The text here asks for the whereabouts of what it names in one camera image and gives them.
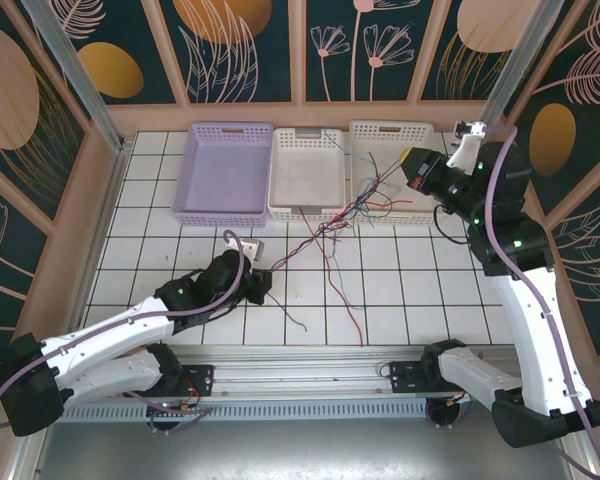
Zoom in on left arm base wires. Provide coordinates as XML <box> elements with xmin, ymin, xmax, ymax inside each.
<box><xmin>178</xmin><ymin>382</ymin><xmax>204</xmax><ymax>409</ymax></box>

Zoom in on purple plastic basket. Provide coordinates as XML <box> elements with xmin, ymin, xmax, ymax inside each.
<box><xmin>172</xmin><ymin>122</ymin><xmax>275</xmax><ymax>229</ymax></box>

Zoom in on slotted grey cable duct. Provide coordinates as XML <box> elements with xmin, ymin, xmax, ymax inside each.
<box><xmin>59</xmin><ymin>402</ymin><xmax>431</xmax><ymax>422</ymax></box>

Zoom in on thin red cable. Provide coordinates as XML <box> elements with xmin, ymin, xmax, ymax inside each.
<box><xmin>320</xmin><ymin>232</ymin><xmax>365</xmax><ymax>348</ymax></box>
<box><xmin>272</xmin><ymin>157</ymin><xmax>406</xmax><ymax>274</ymax></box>

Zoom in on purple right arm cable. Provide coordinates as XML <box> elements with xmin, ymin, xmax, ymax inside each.
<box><xmin>482</xmin><ymin>124</ymin><xmax>600</xmax><ymax>479</ymax></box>

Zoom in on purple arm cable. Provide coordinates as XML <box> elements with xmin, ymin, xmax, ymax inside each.
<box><xmin>482</xmin><ymin>124</ymin><xmax>600</xmax><ymax>479</ymax></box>
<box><xmin>0</xmin><ymin>230</ymin><xmax>245</xmax><ymax>435</ymax></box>

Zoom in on grey metal sheet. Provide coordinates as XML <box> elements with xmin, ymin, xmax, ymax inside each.
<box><xmin>9</xmin><ymin>394</ymin><xmax>600</xmax><ymax>480</ymax></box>

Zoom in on aluminium mounting rail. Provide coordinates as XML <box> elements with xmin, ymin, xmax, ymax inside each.
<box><xmin>172</xmin><ymin>343</ymin><xmax>531</xmax><ymax>402</ymax></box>

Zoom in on arm base wires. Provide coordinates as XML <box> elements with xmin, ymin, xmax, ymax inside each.
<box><xmin>178</xmin><ymin>382</ymin><xmax>204</xmax><ymax>409</ymax></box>
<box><xmin>447</xmin><ymin>384</ymin><xmax>476</xmax><ymax>407</ymax></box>

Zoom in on right arm base wires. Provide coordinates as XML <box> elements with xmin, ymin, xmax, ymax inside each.
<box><xmin>447</xmin><ymin>384</ymin><xmax>476</xmax><ymax>407</ymax></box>

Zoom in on aluminium frame post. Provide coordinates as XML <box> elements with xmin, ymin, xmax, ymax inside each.
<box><xmin>472</xmin><ymin>0</ymin><xmax>567</xmax><ymax>149</ymax></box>
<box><xmin>19</xmin><ymin>0</ymin><xmax>131</xmax><ymax>154</ymax></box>

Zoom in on cream plastic basket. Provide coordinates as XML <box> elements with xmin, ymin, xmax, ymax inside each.
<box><xmin>348</xmin><ymin>118</ymin><xmax>449</xmax><ymax>227</ymax></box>

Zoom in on white basket grey handles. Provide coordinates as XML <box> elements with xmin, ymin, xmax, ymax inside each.
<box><xmin>267</xmin><ymin>126</ymin><xmax>346</xmax><ymax>224</ymax></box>

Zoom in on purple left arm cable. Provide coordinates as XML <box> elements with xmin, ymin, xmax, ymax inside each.
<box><xmin>0</xmin><ymin>230</ymin><xmax>245</xmax><ymax>435</ymax></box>

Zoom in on aluminium side rail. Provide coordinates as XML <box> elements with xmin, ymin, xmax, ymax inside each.
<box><xmin>62</xmin><ymin>139</ymin><xmax>131</xmax><ymax>354</ymax></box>

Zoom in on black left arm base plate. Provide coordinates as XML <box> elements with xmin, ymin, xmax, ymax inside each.
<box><xmin>177</xmin><ymin>363</ymin><xmax>216</xmax><ymax>400</ymax></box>

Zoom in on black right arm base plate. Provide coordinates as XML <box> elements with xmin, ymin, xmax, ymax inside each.
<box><xmin>388</xmin><ymin>359</ymin><xmax>434</xmax><ymax>397</ymax></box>

